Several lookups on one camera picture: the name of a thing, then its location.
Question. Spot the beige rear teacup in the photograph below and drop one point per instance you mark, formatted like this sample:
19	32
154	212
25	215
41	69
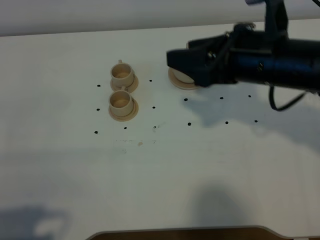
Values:
122	74

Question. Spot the beige teapot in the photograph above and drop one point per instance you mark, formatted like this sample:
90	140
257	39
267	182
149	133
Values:
182	77

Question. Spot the beige front saucer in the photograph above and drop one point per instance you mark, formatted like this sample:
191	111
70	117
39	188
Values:
128	117

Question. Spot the beige teapot saucer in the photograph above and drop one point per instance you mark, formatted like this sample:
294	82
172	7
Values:
179	84

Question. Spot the beige front teacup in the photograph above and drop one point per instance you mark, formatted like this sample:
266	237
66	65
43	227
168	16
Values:
121	103

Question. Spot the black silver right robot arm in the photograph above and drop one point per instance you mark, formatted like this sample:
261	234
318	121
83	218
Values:
264	57

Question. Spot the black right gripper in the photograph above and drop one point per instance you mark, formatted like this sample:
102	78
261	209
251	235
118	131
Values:
207	60

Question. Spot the beige rear saucer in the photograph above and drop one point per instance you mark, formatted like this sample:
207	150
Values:
129	88

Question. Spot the beige teacup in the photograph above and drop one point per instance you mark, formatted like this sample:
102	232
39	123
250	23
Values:
122	74
121	103

